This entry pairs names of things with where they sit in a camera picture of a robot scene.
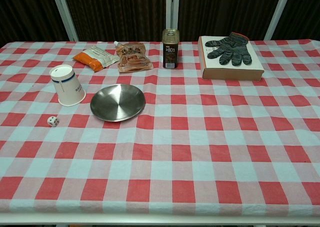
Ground white paper cup blue stripe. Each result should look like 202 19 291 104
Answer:
49 64 87 108

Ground round stainless steel plate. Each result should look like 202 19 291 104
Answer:
89 83 146 123

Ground red white checkered tablecloth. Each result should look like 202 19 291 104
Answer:
0 39 320 217

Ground white die black pips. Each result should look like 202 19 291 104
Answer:
46 115 60 128

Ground dark tin can gold lid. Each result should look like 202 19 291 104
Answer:
161 28 179 69

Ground dark brown partition panel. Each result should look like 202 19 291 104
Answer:
273 0 320 41
61 0 168 42
179 0 283 42
0 0 71 47

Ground white partition frame post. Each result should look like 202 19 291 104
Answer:
165 0 181 42
263 0 294 41
49 0 80 42

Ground orange and white snack packet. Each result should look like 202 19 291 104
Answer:
72 44 121 73

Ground grey striped knit glove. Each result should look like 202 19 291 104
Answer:
204 31 253 67

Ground white book with brown edges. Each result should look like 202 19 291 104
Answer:
198 35 265 82

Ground brown peanut butter spout pouch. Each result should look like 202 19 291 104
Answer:
113 40 154 74

